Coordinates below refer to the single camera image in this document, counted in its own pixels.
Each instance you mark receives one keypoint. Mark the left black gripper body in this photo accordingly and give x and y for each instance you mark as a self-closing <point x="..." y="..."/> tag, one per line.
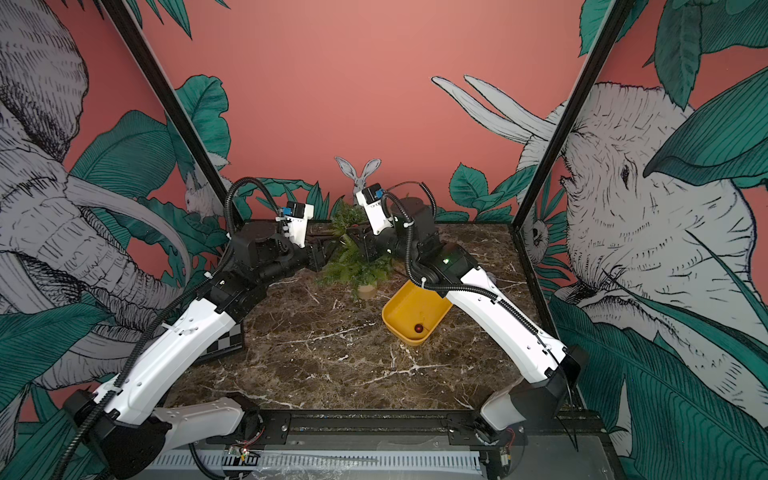
<point x="308" y="258"/>

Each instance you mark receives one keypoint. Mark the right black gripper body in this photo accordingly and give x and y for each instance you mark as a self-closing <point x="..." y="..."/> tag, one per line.
<point x="392" y="246"/>

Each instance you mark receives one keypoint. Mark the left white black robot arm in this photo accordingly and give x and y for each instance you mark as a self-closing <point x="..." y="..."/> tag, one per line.
<point x="121" y="422"/>

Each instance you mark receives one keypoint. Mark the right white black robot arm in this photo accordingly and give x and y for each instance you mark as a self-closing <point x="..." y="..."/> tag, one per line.
<point x="406" y="229"/>

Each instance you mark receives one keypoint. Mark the small artificial christmas tree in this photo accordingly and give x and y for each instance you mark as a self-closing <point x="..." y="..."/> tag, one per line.
<point x="349" y="267"/>

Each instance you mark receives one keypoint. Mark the yellow plastic tray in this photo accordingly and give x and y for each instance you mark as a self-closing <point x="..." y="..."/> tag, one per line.
<point x="412" y="305"/>

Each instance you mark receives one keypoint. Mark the black white checkerboard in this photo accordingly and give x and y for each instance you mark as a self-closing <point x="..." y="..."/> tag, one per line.
<point x="229" y="343"/>

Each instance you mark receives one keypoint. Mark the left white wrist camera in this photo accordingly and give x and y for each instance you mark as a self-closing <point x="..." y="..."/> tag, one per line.
<point x="294" y="218"/>

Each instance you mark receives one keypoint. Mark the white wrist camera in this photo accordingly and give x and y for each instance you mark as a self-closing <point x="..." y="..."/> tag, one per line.
<point x="294" y="218"/>
<point x="371" y="199"/>

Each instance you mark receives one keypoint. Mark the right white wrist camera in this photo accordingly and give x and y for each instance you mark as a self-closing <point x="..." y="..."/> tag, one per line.
<point x="371" y="199"/>

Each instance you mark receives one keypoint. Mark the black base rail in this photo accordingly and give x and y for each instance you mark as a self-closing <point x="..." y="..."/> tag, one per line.
<point x="460" y="427"/>

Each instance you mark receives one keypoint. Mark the white slotted cable duct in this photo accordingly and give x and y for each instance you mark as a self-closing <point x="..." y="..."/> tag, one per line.
<point x="284" y="460"/>

